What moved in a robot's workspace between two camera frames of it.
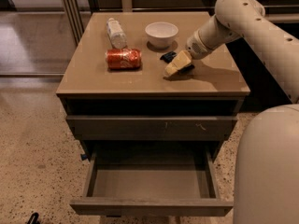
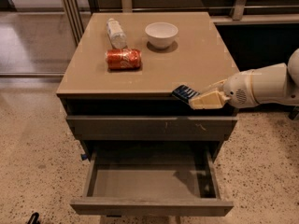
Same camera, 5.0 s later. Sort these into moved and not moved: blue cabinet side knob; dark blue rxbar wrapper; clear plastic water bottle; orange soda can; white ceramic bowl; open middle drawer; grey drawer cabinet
Moved: dark blue rxbar wrapper
Not moved: grey drawer cabinet; white ceramic bowl; orange soda can; clear plastic water bottle; open middle drawer; blue cabinet side knob
